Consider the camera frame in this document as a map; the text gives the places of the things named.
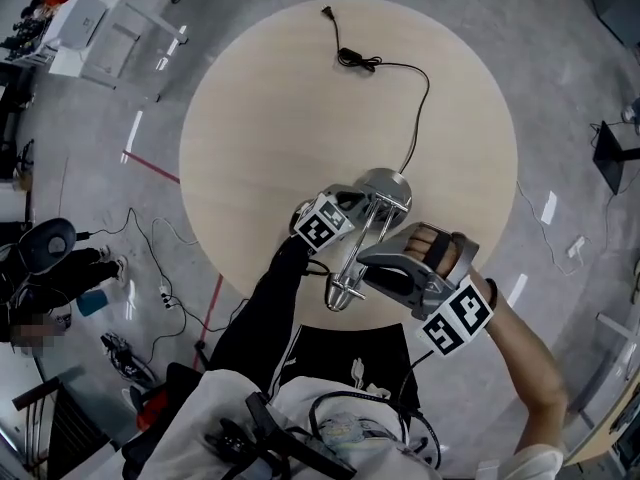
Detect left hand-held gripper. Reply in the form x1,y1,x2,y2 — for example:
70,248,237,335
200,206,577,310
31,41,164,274
288,183,377,257

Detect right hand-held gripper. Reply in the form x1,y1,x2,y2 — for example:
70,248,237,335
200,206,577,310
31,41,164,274
357,221,496,358

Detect person's right forearm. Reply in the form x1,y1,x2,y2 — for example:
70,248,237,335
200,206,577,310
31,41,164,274
469,271,571,419

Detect person's left forearm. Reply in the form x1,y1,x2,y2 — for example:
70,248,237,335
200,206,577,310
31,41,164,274
219,235,312,364

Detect light wooden desk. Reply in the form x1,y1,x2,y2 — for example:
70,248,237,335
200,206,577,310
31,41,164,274
563,381,640,470

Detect white desk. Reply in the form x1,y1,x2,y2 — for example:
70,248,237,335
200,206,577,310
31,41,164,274
47,0,190,103

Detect person's right hand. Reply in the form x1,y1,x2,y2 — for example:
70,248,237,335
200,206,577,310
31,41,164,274
405,224,469,282

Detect black shorts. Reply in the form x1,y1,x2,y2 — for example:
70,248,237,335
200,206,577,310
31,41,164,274
272,322,424,412

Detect black wristband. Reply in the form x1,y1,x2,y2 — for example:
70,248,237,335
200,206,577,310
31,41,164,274
483,277,500,314

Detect white shirt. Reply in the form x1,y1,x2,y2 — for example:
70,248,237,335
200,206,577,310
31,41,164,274
122,367,566,480

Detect white table leg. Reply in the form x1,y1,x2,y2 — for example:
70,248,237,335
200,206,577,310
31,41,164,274
596,311,640,343

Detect black panel stand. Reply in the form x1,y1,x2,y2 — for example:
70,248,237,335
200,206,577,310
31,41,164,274
592,120,640,197

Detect red stool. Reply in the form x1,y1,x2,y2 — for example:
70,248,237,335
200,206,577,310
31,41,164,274
135,386,170,433

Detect black floor device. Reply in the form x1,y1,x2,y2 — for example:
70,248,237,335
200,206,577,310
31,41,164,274
99,332,157,385

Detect teal box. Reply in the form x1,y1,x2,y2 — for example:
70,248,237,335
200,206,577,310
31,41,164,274
76,290,109,318

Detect gray office chair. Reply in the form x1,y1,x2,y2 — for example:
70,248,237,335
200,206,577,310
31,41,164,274
18,217,80,274

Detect gray cabinet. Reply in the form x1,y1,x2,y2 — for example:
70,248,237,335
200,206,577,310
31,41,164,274
588,0,640,48

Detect dark wooden chair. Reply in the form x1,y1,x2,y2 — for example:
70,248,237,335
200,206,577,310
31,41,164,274
12,375,110,472

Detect white cardboard box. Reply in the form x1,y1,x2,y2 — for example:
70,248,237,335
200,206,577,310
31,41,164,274
46,0,109,49

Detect black equipment clutter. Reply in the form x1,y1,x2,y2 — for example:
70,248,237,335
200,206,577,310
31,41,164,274
0,0,57,63

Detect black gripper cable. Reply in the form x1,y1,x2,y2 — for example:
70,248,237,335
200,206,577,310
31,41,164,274
397,350,444,469

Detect black lamp power cord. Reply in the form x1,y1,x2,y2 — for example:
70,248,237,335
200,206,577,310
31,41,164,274
319,5,432,175

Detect white floor cable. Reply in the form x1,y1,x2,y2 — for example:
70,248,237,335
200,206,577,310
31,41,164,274
514,180,581,277

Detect black chest strap mount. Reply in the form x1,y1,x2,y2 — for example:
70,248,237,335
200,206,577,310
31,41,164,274
204,391,359,480

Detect black floor cable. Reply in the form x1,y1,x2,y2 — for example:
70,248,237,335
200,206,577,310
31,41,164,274
74,206,202,365

